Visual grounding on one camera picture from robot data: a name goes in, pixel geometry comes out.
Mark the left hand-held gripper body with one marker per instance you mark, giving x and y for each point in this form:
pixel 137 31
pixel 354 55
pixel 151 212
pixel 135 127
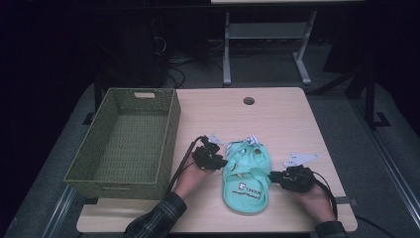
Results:
pixel 206 157

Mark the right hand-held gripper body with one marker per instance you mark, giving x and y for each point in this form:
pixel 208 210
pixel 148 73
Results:
pixel 298 178

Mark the mint green pet shirt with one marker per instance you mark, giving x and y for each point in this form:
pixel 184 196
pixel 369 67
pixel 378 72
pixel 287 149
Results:
pixel 246 178

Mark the green woven basket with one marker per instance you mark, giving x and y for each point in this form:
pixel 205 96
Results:
pixel 128 148

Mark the person's left hand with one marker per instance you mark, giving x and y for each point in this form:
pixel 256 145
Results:
pixel 189 180

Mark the person's right hand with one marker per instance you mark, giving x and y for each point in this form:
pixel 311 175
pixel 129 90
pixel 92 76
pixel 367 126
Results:
pixel 317 205

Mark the grey tape strip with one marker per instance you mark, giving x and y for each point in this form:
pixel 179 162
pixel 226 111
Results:
pixel 346 200

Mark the black metal stand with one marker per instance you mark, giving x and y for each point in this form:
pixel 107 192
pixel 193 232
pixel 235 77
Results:
pixel 371 99

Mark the metal floor rail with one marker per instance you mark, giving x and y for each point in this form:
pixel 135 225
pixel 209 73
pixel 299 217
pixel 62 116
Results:
pixel 389 162
pixel 57 211

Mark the grey metal table frame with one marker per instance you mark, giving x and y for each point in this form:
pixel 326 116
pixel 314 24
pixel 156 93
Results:
pixel 264 30

